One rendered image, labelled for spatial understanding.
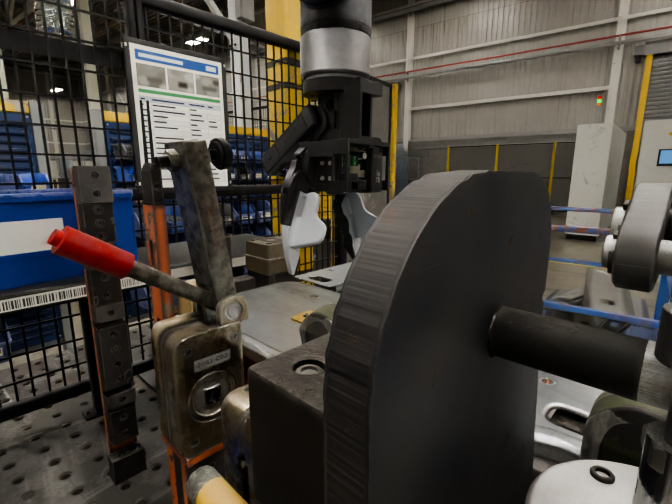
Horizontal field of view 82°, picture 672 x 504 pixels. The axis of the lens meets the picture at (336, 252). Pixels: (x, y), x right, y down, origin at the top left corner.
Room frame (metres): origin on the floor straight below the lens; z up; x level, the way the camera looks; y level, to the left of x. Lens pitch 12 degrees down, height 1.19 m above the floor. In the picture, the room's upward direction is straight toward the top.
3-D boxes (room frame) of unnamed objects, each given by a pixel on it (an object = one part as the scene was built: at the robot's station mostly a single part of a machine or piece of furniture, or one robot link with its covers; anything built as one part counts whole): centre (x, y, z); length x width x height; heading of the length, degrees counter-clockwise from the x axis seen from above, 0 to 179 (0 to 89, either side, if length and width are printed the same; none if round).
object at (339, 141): (0.44, 0.00, 1.22); 0.09 x 0.08 x 0.12; 46
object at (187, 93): (0.91, 0.35, 1.30); 0.23 x 0.02 x 0.31; 136
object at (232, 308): (0.34, 0.10, 1.06); 0.03 x 0.01 x 0.03; 136
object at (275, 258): (0.74, 0.13, 0.88); 0.08 x 0.08 x 0.36; 46
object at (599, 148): (7.72, -5.14, 1.22); 2.40 x 0.54 x 2.45; 140
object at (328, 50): (0.45, 0.00, 1.30); 0.08 x 0.08 x 0.05
